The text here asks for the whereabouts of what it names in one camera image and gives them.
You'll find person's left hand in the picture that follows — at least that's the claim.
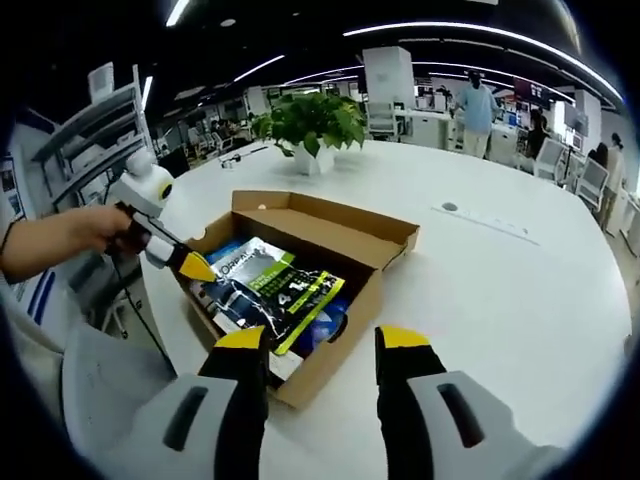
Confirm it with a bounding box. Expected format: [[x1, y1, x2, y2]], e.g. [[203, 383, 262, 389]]
[[94, 203, 146, 257]]

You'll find brown cardboard shoe box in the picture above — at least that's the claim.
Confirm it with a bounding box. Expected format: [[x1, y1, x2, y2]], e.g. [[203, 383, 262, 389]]
[[169, 189, 421, 412]]

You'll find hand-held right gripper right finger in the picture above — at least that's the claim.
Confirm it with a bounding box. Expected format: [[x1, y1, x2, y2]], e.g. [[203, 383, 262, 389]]
[[374, 324, 554, 480]]

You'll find small black white table gadget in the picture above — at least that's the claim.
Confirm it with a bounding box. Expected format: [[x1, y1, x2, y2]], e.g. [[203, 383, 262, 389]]
[[217, 144, 269, 169]]

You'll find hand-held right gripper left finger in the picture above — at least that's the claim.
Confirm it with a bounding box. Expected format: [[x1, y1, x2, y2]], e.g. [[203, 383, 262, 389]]
[[133, 324, 272, 480]]

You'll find white table cable cover strip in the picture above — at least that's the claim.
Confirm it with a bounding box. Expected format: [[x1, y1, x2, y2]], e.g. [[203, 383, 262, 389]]
[[431, 204, 542, 247]]

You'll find person's beige clothing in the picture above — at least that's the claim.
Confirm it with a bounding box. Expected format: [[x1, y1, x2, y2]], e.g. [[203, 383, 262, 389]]
[[0, 279, 69, 401]]

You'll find ceiling light strip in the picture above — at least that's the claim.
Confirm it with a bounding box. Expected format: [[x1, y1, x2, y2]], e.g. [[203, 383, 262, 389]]
[[165, 0, 192, 28], [343, 21, 625, 104]]

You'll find grey metal shelf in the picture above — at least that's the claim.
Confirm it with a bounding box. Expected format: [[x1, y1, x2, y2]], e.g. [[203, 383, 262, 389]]
[[29, 62, 157, 214]]

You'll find red wall screen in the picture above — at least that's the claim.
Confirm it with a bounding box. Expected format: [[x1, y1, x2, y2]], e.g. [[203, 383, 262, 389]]
[[512, 77, 557, 105]]

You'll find white mesh office chair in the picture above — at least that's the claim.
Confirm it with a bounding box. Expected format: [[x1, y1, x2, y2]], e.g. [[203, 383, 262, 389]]
[[574, 157, 610, 209], [533, 137, 567, 181]]

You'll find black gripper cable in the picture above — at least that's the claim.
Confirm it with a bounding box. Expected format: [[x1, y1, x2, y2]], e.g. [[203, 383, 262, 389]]
[[110, 252, 177, 377]]

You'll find green plant in white pot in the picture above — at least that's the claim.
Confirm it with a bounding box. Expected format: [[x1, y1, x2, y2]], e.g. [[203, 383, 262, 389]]
[[250, 91, 368, 177]]

